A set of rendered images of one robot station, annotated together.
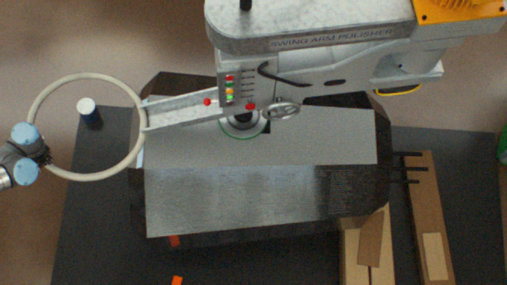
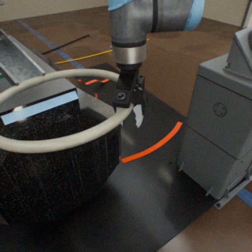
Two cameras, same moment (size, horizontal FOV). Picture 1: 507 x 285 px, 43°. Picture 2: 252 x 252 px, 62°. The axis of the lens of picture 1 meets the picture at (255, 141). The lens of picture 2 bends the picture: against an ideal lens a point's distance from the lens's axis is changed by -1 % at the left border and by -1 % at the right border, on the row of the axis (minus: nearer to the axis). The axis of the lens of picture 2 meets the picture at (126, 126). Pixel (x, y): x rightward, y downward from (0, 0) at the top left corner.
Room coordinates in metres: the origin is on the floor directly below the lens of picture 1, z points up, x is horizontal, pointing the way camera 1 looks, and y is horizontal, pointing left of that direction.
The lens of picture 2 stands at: (1.12, 1.30, 1.34)
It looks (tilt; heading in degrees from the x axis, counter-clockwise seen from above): 40 degrees down; 237
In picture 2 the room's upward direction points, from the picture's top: straight up
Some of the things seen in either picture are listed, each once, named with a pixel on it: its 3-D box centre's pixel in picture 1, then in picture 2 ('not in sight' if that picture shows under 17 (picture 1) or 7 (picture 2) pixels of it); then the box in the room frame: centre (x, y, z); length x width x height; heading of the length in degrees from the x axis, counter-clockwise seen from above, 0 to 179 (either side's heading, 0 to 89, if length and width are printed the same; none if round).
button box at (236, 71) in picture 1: (228, 87); not in sight; (0.99, 0.11, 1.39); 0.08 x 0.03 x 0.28; 102
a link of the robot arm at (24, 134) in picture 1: (26, 138); (129, 16); (0.80, 0.84, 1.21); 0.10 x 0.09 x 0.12; 151
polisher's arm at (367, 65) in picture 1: (348, 56); not in sight; (1.18, -0.33, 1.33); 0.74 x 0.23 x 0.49; 102
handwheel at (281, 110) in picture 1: (279, 102); not in sight; (1.02, -0.08, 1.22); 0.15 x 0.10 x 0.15; 102
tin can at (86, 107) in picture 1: (88, 110); not in sight; (1.41, 0.95, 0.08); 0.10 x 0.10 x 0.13
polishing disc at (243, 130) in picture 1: (243, 114); not in sight; (1.11, 0.06, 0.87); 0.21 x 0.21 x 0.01
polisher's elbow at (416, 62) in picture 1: (420, 40); not in sight; (1.25, -0.58, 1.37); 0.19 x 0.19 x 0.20
